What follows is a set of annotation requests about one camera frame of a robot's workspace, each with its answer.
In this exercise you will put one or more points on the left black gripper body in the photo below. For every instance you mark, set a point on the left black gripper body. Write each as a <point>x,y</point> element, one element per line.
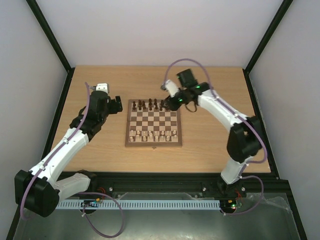
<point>115,109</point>

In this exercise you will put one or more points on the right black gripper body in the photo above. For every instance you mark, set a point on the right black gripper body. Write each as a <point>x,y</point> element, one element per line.
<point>173,103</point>

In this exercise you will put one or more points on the wooden chess board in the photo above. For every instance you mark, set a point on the wooden chess board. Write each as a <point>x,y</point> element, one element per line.
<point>153,121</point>

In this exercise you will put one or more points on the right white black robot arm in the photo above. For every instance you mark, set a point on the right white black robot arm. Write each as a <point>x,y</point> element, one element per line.
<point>244,132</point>

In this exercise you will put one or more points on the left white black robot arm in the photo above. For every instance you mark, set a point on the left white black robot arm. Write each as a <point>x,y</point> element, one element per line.
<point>39,189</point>

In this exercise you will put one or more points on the row of dark pieces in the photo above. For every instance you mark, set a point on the row of dark pieces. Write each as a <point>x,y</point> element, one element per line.
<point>147,105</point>

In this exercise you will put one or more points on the row of white pieces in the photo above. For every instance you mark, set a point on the row of white pieces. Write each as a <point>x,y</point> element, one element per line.
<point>158,136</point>

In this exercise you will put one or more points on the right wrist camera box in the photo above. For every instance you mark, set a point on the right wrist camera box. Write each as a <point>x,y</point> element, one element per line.
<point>170,87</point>

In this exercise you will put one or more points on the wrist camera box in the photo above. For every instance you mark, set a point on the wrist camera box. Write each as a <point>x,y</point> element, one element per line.
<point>104,87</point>
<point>170,87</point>

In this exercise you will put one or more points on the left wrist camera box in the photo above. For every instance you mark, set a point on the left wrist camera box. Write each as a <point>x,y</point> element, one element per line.
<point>104,87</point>

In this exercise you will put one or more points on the light blue cable duct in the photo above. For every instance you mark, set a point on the light blue cable duct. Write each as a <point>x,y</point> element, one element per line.
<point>78,204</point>

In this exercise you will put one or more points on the black aluminium frame rail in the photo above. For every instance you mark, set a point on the black aluminium frame rail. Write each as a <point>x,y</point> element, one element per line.
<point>205,185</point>

